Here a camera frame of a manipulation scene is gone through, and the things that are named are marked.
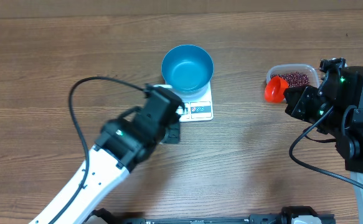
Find white digital kitchen scale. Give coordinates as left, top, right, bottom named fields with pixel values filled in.
left=155, top=83, right=214, bottom=123

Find clear plastic food container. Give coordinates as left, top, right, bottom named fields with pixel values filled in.
left=266, top=63, right=320, bottom=87

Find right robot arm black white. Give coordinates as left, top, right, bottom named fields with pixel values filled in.
left=284, top=58, right=363, bottom=223

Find orange scoop with blue handle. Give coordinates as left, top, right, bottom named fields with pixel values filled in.
left=264, top=77, right=289, bottom=103

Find red adzuki beans in container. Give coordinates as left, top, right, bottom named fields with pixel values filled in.
left=270, top=72, right=310, bottom=88

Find blue plastic bowl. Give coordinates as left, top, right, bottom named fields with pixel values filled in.
left=161, top=44, right=215, bottom=95

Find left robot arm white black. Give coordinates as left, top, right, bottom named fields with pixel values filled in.
left=32, top=86, right=184, bottom=224

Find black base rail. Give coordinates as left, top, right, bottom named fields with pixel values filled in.
left=85, top=206, right=336, bottom=224

